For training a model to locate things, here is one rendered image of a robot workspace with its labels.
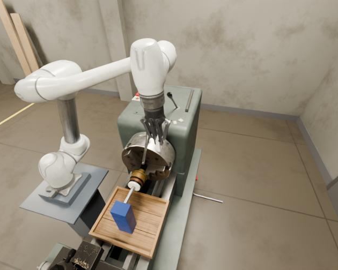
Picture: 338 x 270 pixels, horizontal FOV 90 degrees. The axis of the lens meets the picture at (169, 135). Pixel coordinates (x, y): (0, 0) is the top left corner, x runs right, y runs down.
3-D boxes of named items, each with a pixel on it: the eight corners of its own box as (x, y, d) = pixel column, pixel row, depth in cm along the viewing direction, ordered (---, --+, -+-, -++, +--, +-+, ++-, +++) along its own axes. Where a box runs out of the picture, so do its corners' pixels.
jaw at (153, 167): (150, 158, 102) (169, 160, 98) (152, 164, 105) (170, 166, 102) (143, 173, 94) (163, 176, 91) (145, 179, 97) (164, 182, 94)
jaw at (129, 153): (140, 158, 105) (127, 145, 101) (146, 156, 102) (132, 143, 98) (133, 173, 97) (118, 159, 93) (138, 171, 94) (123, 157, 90)
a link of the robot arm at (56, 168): (43, 185, 118) (25, 165, 103) (61, 165, 131) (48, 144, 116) (63, 190, 114) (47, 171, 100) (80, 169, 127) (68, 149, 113)
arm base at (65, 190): (40, 195, 118) (36, 191, 114) (63, 170, 134) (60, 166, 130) (63, 202, 114) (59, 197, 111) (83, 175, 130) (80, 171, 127)
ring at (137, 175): (133, 164, 97) (125, 178, 90) (148, 168, 95) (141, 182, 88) (135, 174, 103) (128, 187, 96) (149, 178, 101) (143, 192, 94)
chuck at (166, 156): (129, 162, 122) (125, 129, 101) (171, 175, 117) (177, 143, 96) (123, 172, 116) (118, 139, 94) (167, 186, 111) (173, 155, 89)
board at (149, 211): (118, 188, 114) (116, 185, 112) (169, 203, 107) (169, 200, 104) (90, 236, 93) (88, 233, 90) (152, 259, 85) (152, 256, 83)
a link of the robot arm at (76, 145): (57, 160, 128) (76, 141, 144) (77, 169, 128) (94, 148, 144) (26, 63, 75) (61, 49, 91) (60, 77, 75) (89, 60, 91)
